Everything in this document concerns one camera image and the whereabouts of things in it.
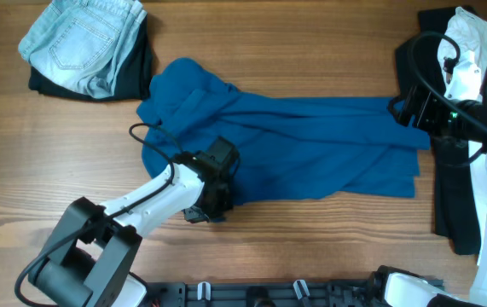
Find dark blue t-shirt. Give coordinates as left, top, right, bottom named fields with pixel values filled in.
left=136, top=58, right=430, bottom=205

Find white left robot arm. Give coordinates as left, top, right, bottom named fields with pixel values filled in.
left=20, top=159, right=231, bottom=306

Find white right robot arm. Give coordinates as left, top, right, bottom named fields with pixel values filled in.
left=369, top=87, right=487, bottom=306

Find white printed t-shirt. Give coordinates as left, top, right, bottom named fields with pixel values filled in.
left=443, top=7, right=487, bottom=256

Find black t-shirt right pile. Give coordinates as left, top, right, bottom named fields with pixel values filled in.
left=395, top=7, right=481, bottom=255

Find folded black garment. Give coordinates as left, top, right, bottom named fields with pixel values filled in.
left=28, top=18, right=153, bottom=102

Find folded light blue jeans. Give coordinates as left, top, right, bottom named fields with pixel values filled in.
left=18, top=0, right=147, bottom=99

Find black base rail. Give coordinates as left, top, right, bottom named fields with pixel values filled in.
left=142, top=279, right=447, bottom=307

